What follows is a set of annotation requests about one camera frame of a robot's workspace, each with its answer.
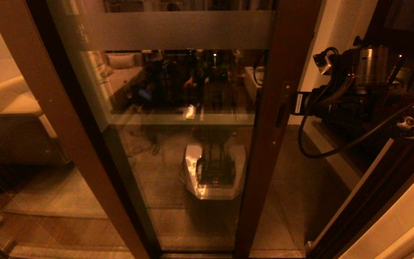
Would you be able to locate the brown framed sliding glass door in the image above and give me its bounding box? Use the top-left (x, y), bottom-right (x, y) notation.
top-left (47, 0), bottom-right (323, 259)

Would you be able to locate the dark stone window sill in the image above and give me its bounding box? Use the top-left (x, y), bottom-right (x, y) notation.
top-left (302, 119), bottom-right (369, 180)

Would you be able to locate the dark brown door jamb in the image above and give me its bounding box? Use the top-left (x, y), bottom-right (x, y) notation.
top-left (306, 137), bottom-right (414, 259)

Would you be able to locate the metal door floor track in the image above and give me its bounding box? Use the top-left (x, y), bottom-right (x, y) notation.
top-left (9, 245), bottom-right (306, 259)

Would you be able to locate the fixed brown door frame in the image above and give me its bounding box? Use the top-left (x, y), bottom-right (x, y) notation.
top-left (0, 0), bottom-right (161, 259)

